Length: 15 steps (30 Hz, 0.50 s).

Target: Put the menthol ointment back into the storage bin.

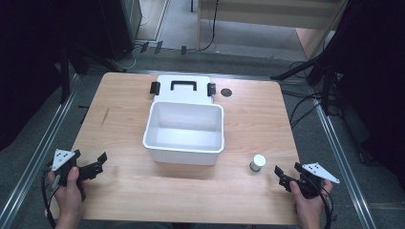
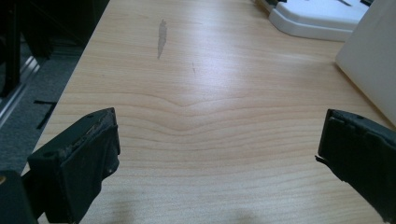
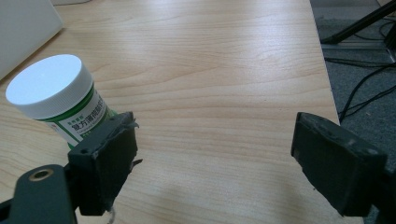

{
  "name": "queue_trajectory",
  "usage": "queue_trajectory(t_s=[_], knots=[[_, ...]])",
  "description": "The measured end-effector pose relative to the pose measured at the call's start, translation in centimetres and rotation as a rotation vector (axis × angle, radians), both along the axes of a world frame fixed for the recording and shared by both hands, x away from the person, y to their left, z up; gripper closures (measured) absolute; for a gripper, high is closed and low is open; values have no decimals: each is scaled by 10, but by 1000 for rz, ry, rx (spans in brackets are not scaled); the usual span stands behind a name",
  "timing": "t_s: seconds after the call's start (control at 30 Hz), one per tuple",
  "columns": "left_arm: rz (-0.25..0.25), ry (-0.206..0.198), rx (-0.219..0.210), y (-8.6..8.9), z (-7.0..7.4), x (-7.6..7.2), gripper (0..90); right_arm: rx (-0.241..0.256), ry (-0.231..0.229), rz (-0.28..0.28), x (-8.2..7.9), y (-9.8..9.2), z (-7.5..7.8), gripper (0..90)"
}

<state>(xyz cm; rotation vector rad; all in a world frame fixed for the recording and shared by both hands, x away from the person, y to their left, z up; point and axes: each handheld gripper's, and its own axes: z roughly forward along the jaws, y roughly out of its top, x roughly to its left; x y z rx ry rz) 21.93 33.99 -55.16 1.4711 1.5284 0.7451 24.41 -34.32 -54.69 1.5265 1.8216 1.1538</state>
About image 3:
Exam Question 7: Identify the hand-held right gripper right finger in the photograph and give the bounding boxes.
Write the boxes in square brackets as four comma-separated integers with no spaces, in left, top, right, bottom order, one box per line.
[290,111,389,217]

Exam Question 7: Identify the black metal stand leg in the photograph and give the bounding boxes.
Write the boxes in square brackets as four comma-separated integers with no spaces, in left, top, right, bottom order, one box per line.
[320,0,396,45]

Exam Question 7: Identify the white box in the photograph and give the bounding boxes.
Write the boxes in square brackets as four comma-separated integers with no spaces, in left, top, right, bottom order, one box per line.
[0,0,65,81]

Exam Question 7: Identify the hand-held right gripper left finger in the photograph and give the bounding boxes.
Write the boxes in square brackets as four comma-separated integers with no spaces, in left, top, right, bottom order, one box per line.
[67,111,144,217]

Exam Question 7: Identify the white green-labelled medicine jar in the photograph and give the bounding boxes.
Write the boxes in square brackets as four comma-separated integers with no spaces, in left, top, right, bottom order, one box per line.
[5,53,119,151]

